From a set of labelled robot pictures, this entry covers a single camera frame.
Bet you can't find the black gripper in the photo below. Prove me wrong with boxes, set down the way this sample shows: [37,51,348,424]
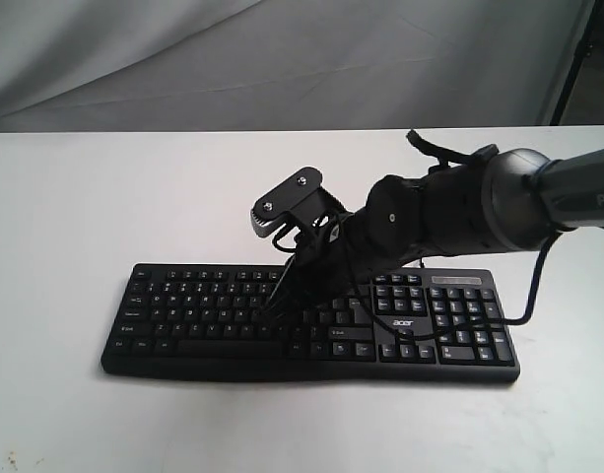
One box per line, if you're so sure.
[259,209,366,325]

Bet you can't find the black Acer computer keyboard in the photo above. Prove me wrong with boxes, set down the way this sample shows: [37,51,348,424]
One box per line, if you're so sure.
[101,263,520,384]

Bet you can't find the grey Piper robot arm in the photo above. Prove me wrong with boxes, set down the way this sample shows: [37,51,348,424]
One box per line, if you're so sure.
[250,131,604,322]

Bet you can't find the grey backdrop cloth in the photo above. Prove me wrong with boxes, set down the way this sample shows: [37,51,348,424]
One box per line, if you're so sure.
[0,1,592,132]

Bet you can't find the black stand pole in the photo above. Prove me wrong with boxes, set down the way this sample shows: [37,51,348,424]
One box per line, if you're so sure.
[544,1,604,126]

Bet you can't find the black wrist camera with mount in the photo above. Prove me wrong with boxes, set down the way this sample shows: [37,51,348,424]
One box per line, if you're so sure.
[250,167,346,238]

